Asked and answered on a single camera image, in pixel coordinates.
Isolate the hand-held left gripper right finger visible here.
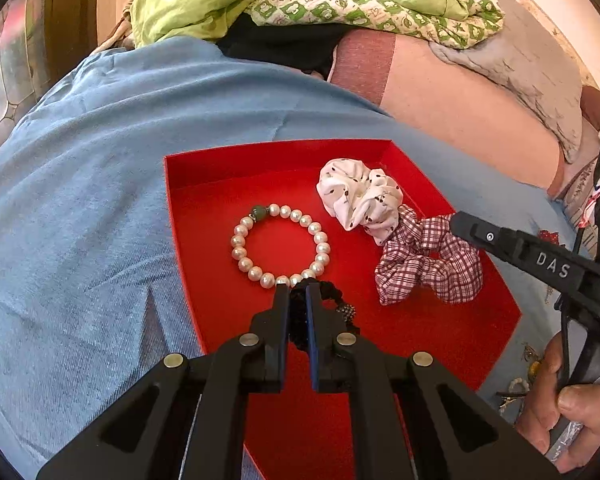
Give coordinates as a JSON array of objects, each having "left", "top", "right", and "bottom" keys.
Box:
[{"left": 305, "top": 282, "right": 563, "bottom": 480}]

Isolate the white cherry print scrunchie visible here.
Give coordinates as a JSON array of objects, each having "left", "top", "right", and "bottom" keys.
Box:
[{"left": 316, "top": 157, "right": 406, "bottom": 247}]

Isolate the grey pillow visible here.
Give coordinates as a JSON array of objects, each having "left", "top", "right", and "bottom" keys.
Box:
[{"left": 427, "top": 0, "right": 598, "bottom": 163}]

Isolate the green and white patterned quilt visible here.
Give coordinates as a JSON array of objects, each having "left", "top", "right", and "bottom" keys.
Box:
[{"left": 245, "top": 0, "right": 506, "bottom": 51}]

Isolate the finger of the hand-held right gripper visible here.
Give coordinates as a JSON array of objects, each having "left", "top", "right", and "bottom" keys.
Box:
[{"left": 450, "top": 211, "right": 597, "bottom": 295}]

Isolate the blue cloth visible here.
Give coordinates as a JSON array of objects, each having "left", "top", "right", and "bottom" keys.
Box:
[{"left": 0, "top": 36, "right": 596, "bottom": 480}]

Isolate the black cloth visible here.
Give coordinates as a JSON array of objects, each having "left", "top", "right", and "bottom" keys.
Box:
[{"left": 216, "top": 12, "right": 353, "bottom": 78}]

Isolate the person's right hand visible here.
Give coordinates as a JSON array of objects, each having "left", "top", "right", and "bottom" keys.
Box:
[{"left": 515, "top": 332, "right": 600, "bottom": 476}]

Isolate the stained glass window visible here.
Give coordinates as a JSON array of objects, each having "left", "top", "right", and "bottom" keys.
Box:
[{"left": 0, "top": 0, "right": 51, "bottom": 161}]

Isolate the green blanket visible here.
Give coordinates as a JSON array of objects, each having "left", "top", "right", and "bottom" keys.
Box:
[{"left": 130, "top": 0, "right": 481, "bottom": 53}]

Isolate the black scrunchie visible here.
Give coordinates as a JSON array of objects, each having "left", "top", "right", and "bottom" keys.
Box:
[{"left": 287, "top": 280, "right": 361, "bottom": 351}]

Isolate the pearl bracelet with green bead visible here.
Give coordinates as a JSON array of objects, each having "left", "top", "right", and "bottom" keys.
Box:
[{"left": 231, "top": 203, "right": 330, "bottom": 290}]

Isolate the wooden door frame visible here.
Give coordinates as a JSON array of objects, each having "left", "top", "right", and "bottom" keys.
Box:
[{"left": 45, "top": 0, "right": 101, "bottom": 56}]

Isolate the red plaid scrunchie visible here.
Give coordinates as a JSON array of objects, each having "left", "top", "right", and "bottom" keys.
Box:
[{"left": 375, "top": 205, "right": 482, "bottom": 307}]

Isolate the printed white cloth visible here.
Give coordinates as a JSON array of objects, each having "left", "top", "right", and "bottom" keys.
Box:
[{"left": 547, "top": 157, "right": 600, "bottom": 261}]

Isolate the red tray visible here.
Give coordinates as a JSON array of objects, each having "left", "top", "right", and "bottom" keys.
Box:
[{"left": 164, "top": 138, "right": 523, "bottom": 480}]

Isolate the leopard print scrunchie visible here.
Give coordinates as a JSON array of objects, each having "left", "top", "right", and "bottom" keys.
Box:
[{"left": 520, "top": 342, "right": 551, "bottom": 383}]

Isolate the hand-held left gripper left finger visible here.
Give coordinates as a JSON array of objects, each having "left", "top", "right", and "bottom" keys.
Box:
[{"left": 36, "top": 284, "right": 292, "bottom": 480}]

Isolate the bead necklace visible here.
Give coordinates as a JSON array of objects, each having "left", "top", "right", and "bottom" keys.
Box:
[{"left": 495, "top": 377, "right": 531, "bottom": 413}]

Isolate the pink bed sheet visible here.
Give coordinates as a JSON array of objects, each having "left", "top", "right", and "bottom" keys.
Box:
[{"left": 325, "top": 30, "right": 566, "bottom": 196}]

